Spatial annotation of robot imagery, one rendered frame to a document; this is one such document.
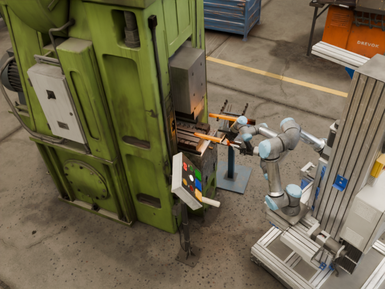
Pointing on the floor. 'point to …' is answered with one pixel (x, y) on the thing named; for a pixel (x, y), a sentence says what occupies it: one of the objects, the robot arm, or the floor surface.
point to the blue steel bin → (232, 15)
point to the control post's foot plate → (183, 257)
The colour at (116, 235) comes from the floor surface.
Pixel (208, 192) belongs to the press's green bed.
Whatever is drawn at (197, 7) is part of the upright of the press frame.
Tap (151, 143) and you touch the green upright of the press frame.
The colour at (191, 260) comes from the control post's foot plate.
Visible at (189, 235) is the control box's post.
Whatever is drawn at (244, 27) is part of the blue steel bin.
